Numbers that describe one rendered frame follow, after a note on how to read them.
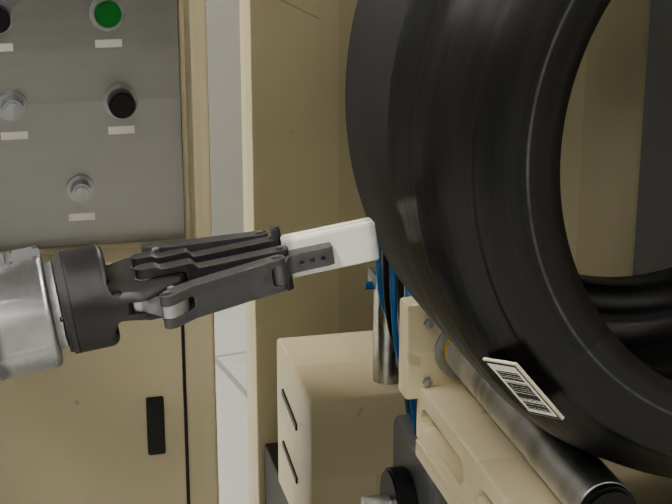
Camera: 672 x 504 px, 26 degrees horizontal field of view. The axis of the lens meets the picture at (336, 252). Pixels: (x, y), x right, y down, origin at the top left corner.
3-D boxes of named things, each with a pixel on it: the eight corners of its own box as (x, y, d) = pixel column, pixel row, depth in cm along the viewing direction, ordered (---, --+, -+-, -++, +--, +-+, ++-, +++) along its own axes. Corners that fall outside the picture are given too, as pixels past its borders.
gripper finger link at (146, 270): (133, 264, 105) (134, 271, 103) (285, 234, 106) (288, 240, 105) (142, 314, 106) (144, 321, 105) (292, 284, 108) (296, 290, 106)
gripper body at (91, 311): (49, 275, 99) (183, 247, 101) (43, 238, 107) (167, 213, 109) (71, 374, 102) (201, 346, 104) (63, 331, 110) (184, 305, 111)
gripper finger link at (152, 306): (108, 281, 104) (113, 307, 99) (180, 267, 105) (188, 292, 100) (114, 312, 105) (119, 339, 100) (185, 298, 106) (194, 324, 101)
